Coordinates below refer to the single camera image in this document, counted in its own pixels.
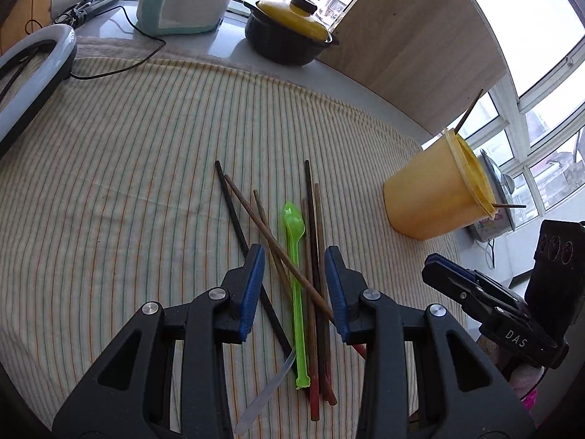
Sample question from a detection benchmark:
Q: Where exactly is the black power cable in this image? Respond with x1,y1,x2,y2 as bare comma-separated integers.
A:
68,4,167,80

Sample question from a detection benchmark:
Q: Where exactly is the dark brown chopstick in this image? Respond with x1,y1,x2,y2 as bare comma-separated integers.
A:
304,160,333,394

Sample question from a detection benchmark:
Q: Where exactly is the black chopstick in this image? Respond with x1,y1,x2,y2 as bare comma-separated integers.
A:
215,160,293,355

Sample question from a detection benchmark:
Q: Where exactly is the light wooden board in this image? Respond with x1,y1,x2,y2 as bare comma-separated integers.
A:
315,0,510,138

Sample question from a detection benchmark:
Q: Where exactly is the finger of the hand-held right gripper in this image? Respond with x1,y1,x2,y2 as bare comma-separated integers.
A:
421,253,526,325

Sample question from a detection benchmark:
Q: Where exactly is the striped cloth mat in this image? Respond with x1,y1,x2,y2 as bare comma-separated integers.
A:
0,37,480,439

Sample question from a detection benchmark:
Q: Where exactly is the floral white slow cooker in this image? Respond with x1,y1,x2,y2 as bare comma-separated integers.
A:
468,149,518,243

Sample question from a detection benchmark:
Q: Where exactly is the green plastic spoon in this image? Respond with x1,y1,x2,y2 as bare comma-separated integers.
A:
280,201,312,390

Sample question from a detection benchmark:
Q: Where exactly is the person's right forearm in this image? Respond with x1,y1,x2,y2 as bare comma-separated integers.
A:
475,334,554,426

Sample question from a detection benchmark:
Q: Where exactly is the yellow pot lid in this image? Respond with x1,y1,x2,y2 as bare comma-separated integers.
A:
253,0,333,43

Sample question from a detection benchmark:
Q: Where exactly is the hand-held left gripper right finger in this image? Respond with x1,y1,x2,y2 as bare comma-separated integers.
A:
324,245,535,439

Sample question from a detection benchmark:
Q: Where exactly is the mint green electric cooker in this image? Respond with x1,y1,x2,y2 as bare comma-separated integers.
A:
136,0,245,37

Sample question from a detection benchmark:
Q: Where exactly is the reddish brown chopstick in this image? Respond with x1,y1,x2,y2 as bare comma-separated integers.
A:
302,198,320,425

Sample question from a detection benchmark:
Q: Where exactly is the yellow plastic cup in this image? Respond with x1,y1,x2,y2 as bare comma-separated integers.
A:
383,129,499,241

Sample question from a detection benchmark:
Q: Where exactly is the clear plastic spoon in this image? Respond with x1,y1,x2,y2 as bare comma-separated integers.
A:
234,351,298,436

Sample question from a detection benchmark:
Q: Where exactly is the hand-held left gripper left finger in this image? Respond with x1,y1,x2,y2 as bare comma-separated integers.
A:
52,243,266,439

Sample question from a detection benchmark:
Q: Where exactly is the white ring light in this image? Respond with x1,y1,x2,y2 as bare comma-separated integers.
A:
0,25,78,158

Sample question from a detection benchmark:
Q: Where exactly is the black clay pot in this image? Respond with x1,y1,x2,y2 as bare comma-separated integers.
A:
243,1,340,67

